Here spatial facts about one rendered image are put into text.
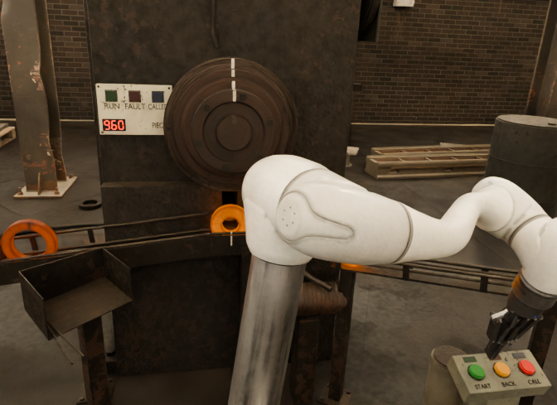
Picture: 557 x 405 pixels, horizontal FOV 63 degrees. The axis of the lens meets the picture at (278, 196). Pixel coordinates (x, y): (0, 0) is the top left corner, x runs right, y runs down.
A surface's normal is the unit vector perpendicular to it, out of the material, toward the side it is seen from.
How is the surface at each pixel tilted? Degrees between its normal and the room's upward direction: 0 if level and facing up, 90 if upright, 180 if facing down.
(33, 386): 0
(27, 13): 90
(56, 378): 0
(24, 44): 90
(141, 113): 90
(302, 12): 90
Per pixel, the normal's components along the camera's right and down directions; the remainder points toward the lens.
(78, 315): -0.02, -0.92
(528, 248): -0.97, 0.02
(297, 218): -0.82, -0.11
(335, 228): 0.22, 0.16
